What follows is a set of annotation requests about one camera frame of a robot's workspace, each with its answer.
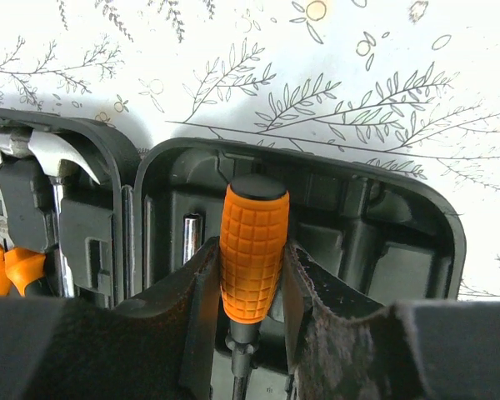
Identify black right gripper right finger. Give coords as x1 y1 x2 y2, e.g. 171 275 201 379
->
282 243 500 399

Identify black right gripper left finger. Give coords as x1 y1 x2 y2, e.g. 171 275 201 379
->
0 237 220 399

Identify large black handled screwdriver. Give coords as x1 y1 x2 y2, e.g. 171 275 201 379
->
182 213 203 264

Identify black orange stubby screwdriver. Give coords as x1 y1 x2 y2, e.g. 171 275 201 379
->
219 174 289 399

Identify black plastic tool case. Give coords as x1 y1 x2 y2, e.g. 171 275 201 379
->
0 106 468 400

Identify orange black pliers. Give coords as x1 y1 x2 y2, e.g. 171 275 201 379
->
0 150 52 297

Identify steel claw hammer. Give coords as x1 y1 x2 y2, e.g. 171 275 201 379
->
0 130 103 298

